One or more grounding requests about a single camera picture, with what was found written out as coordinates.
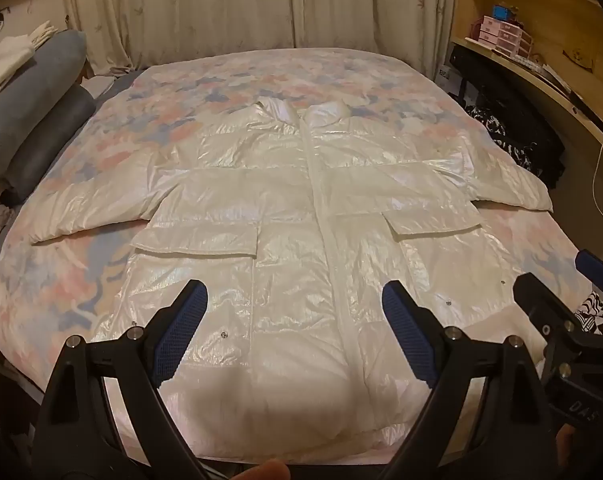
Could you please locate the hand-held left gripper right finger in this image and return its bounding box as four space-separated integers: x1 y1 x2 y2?
376 280 572 480

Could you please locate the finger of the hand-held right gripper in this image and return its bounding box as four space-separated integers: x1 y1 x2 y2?
575 249 603 293
513 272 589 356

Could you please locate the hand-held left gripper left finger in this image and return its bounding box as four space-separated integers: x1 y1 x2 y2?
42 279 217 480

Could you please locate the white shiny puffer jacket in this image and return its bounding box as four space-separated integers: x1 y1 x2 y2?
30 95 555 463

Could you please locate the person's right hand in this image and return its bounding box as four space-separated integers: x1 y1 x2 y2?
556 422 589 480

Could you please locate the person's left hand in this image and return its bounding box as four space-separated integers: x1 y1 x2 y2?
226 460 291 480

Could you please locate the black white patterned bag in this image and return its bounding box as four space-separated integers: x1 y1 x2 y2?
574 290 603 336

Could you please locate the black white patterned cloth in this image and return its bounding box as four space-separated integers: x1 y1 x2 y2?
451 45 567 186

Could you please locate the dark grey pillow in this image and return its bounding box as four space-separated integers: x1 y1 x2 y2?
4 85 97 206

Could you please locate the bed with floral cover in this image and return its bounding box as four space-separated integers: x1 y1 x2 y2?
0 46 602 466

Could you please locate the white box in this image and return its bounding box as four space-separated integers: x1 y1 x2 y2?
434 62 455 96

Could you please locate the pink drawer organizer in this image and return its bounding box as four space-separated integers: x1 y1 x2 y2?
469 16 535 58

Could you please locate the blue-grey pillow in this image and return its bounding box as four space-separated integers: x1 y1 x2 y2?
0 29 88 176

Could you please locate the white folded cloth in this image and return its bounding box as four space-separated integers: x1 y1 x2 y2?
0 20 57 107

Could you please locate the beige patterned curtain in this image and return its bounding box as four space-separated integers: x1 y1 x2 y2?
59 0 465 73

